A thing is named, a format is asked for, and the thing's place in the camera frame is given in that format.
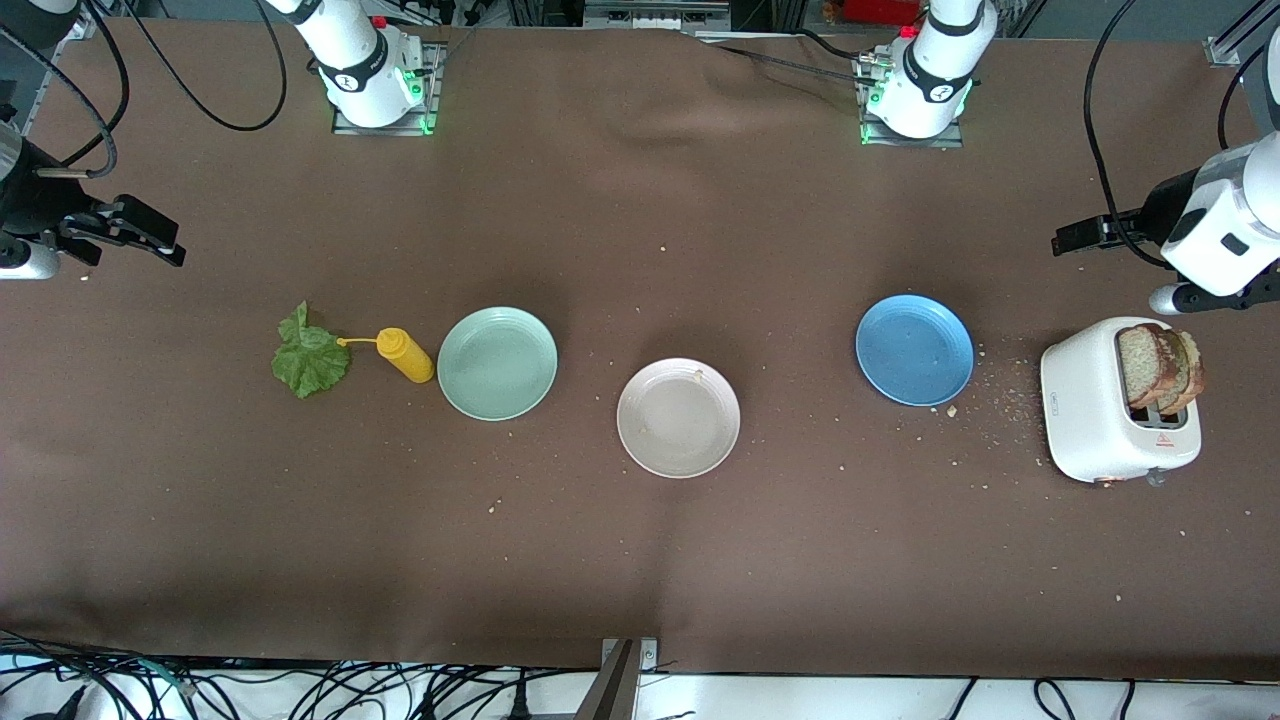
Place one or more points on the dark metal bar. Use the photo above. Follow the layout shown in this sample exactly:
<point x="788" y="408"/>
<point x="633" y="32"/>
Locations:
<point x="610" y="695"/>

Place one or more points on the white toaster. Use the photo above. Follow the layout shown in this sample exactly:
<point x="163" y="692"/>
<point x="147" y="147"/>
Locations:
<point x="1080" y="410"/>

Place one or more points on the brown tablecloth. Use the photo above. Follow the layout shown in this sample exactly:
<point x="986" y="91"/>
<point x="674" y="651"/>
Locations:
<point x="640" y="560"/>

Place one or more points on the red box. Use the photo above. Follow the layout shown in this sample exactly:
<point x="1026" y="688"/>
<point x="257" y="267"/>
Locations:
<point x="880" y="10"/>

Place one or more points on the grey equipment box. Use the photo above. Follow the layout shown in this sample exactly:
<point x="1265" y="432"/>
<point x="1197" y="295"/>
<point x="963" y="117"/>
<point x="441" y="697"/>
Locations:
<point x="655" y="15"/>

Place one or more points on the aluminium frame profile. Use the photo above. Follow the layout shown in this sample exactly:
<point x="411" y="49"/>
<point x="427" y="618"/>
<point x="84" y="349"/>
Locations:
<point x="1225" y="50"/>

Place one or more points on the blue plate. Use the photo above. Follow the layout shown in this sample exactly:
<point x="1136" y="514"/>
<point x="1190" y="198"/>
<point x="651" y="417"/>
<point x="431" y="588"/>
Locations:
<point x="915" y="350"/>

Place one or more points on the green lettuce leaf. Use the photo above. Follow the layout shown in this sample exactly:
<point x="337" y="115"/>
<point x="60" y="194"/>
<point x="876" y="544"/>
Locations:
<point x="310" y="365"/>

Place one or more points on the aluminium frame strut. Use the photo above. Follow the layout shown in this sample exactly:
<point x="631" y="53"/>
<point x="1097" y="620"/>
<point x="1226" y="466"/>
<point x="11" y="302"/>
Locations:
<point x="45" y="100"/>

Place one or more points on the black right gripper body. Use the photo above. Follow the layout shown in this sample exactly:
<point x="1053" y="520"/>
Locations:
<point x="35" y="203"/>

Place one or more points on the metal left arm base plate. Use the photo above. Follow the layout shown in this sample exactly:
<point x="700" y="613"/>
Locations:
<point x="910" y="143"/>

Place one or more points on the brown bread slice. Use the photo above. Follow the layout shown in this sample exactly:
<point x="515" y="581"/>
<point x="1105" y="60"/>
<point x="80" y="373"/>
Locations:
<point x="1190" y="375"/>
<point x="1138" y="365"/>

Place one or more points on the pale green plate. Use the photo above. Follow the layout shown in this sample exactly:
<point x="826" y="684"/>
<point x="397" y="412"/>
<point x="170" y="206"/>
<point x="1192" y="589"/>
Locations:
<point x="497" y="363"/>

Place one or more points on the yellow mustard squeeze bottle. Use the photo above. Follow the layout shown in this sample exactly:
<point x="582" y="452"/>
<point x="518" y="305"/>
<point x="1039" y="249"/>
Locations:
<point x="405" y="355"/>

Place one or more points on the beige plate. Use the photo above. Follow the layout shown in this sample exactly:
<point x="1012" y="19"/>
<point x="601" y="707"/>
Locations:
<point x="678" y="418"/>

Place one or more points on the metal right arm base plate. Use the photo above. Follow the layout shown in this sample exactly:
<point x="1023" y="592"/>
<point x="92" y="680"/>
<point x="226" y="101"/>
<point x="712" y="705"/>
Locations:
<point x="385" y="131"/>

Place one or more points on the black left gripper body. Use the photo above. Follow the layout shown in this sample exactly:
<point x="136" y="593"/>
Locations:
<point x="1163" y="208"/>

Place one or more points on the grey metal bracket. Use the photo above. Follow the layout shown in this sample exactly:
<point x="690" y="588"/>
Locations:
<point x="648" y="655"/>

